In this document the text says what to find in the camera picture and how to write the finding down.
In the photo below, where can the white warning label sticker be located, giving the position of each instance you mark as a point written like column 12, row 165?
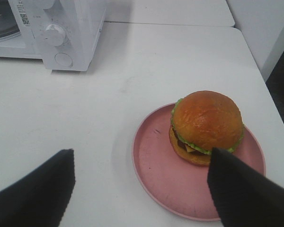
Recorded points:
column 22, row 13

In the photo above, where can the white microwave knob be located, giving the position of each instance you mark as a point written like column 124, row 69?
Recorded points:
column 47, row 4
column 54, row 35

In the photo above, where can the white microwave oven body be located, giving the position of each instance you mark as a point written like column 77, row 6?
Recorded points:
column 82, row 20

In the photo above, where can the white round door button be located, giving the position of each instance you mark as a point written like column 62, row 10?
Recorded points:
column 63, row 59

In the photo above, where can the pink round plate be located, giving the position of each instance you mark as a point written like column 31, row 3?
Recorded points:
column 172, row 182

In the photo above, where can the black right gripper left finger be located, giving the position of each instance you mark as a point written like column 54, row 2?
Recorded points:
column 40, row 198

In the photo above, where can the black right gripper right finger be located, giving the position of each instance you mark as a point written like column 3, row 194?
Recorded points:
column 242, row 196

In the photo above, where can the glass microwave turntable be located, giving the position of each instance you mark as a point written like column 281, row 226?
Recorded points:
column 8, row 24

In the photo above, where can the toy hamburger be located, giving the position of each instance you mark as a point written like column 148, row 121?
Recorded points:
column 204, row 120

